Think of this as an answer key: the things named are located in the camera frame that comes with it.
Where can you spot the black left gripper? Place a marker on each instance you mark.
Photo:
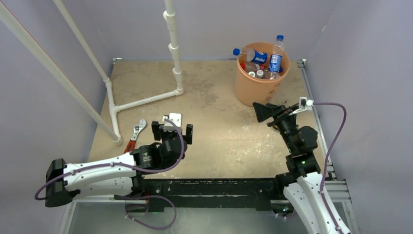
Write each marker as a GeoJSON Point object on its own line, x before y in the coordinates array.
{"type": "Point", "coordinates": [158, 132]}

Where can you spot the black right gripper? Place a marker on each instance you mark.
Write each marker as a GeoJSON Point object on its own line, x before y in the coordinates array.
{"type": "Point", "coordinates": [265, 111]}

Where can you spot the small blue Pepsi bottle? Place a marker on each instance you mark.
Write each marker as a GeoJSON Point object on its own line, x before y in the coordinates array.
{"type": "Point", "coordinates": [275, 59]}

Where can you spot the clear white cap bottle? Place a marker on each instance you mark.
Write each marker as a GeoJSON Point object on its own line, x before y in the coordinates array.
{"type": "Point", "coordinates": [260, 73]}

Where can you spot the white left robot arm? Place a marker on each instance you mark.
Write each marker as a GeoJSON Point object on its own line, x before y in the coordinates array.
{"type": "Point", "coordinates": [120, 175]}

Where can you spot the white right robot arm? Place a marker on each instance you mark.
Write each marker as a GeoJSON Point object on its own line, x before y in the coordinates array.
{"type": "Point", "coordinates": [304, 185]}

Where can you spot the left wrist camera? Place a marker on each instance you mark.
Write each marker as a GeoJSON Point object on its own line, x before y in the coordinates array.
{"type": "Point", "coordinates": [172, 122]}

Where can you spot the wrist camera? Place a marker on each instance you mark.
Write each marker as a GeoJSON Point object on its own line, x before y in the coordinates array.
{"type": "Point", "coordinates": [172, 122]}
{"type": "Point", "coordinates": [304, 104]}

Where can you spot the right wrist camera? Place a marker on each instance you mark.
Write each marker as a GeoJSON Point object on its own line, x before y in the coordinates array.
{"type": "Point", "coordinates": [304, 104]}

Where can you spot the adjustable wrench red handle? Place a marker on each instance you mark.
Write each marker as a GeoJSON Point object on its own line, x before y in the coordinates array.
{"type": "Point", "coordinates": [137, 129]}

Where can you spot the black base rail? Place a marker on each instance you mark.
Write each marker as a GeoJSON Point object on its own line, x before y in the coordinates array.
{"type": "Point", "coordinates": [260, 194]}

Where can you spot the white PVC pipe frame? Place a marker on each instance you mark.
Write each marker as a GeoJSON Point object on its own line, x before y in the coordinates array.
{"type": "Point", "coordinates": [17, 28]}

